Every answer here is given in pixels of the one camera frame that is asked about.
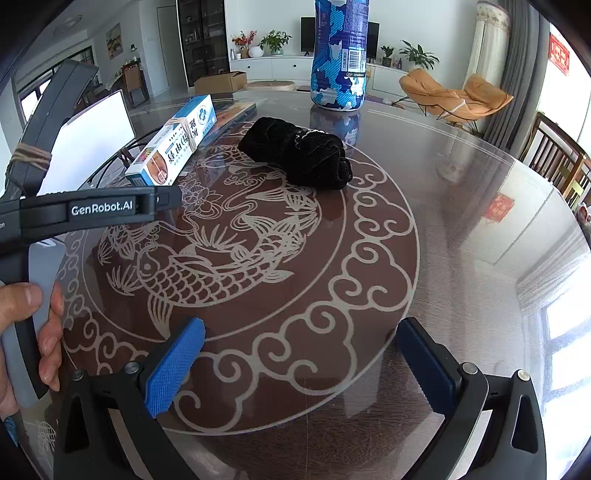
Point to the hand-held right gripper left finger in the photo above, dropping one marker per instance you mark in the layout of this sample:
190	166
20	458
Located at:
175	364

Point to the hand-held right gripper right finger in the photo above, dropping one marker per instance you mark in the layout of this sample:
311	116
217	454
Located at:
427	369

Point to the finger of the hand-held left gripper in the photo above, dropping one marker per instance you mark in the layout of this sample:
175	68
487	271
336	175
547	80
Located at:
164	201

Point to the white cardboard box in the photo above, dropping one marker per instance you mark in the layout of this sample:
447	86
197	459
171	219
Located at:
92	138

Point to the black velvet scrunchie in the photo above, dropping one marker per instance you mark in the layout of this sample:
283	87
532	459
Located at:
300	152

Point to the brown patterned glass desktop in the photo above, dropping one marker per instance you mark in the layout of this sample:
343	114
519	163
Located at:
461	230

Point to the person's left hand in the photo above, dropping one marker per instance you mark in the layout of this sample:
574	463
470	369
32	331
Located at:
18	302

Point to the blue white medicine box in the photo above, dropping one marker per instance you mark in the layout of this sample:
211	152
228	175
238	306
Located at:
175	138

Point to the brown cardboard box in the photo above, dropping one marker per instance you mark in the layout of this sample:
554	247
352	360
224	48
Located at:
219	83

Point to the white door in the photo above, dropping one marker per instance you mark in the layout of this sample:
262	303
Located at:
167	46

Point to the oval beige floor mat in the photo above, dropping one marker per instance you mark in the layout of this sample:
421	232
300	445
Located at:
270	85

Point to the dark glass display cabinet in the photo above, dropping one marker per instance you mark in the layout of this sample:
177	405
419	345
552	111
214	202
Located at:
203	41

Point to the white round vase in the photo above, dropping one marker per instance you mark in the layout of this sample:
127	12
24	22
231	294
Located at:
256	51

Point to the red flower plant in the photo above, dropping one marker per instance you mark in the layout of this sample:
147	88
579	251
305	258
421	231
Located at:
242	44

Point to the white TV cabinet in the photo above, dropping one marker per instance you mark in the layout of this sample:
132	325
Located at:
281	67

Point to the round ceiling light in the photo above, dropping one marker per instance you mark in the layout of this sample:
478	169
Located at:
68	25

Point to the green leafy potted plant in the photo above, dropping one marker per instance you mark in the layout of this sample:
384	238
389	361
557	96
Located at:
275	41

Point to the black television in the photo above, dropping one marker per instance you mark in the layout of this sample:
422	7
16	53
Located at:
307	34

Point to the blue patterned bottle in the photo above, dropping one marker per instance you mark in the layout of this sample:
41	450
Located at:
339	60

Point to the wooden chair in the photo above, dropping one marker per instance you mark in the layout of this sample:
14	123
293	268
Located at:
554	157

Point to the small potted plant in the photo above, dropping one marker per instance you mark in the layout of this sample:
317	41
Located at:
387	55

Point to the orange lounge chair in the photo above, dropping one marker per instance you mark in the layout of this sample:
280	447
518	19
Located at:
461	99

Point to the tall leafy potted plant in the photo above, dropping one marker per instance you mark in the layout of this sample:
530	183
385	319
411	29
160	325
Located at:
418	55

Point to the grey curtain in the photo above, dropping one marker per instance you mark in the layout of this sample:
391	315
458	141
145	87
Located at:
521	69

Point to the cream covered air conditioner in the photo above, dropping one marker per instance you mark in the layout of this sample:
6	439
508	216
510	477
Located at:
489	41

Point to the framed wall painting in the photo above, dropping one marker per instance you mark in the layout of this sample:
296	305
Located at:
113	41

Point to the red wall decoration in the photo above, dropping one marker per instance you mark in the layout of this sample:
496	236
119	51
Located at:
559	53

